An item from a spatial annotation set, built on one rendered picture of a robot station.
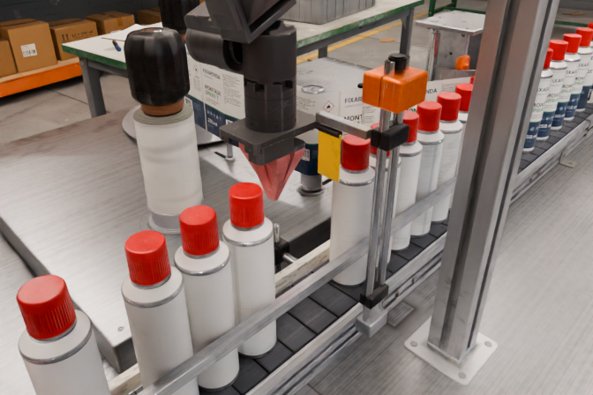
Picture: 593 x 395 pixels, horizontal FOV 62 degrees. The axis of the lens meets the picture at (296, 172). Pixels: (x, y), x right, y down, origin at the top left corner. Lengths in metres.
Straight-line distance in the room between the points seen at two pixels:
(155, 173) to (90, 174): 0.28
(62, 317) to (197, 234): 0.12
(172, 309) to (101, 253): 0.35
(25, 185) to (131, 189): 0.19
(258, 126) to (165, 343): 0.23
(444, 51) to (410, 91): 0.52
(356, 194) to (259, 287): 0.16
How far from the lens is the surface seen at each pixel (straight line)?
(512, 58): 0.48
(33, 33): 4.32
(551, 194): 1.08
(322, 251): 0.68
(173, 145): 0.71
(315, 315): 0.64
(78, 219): 0.87
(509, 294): 0.80
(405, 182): 0.68
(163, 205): 0.77
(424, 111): 0.69
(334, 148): 0.52
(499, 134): 0.50
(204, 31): 0.56
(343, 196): 0.59
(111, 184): 0.95
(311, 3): 2.47
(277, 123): 0.53
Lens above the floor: 1.33
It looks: 29 degrees down
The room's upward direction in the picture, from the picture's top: straight up
